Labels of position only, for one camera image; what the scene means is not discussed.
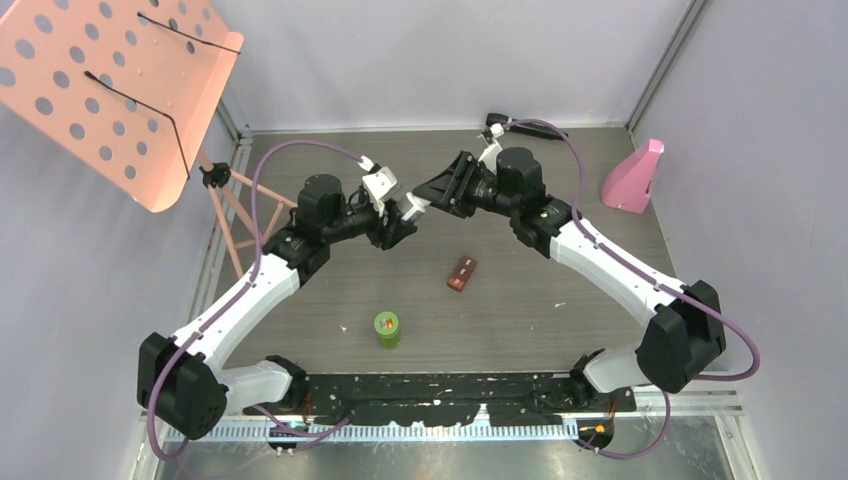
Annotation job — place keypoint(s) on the brown translucent pill container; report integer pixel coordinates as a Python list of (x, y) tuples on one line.
[(461, 273)]

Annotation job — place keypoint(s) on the pink music stand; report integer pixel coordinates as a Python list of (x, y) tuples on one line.
[(130, 89)]

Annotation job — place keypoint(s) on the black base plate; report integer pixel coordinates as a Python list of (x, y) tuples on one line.
[(450, 399)]

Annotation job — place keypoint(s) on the pink wedge object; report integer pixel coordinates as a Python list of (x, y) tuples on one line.
[(628, 187)]

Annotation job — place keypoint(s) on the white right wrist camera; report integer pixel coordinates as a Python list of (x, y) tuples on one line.
[(490, 135)]

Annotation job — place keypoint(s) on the green black pill bottle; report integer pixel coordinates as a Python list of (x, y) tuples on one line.
[(388, 329)]

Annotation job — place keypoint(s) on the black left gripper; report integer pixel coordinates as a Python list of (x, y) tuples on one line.
[(395, 229)]

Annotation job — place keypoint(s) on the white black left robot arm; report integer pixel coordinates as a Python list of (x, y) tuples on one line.
[(183, 380)]

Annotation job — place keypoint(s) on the white capped pill bottle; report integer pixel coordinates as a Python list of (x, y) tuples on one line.
[(412, 207)]

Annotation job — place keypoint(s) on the black microphone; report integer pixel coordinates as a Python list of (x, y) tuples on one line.
[(531, 129)]

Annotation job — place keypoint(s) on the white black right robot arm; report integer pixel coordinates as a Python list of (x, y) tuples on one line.
[(682, 334)]

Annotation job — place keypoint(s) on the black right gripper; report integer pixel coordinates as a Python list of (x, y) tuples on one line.
[(445, 190)]

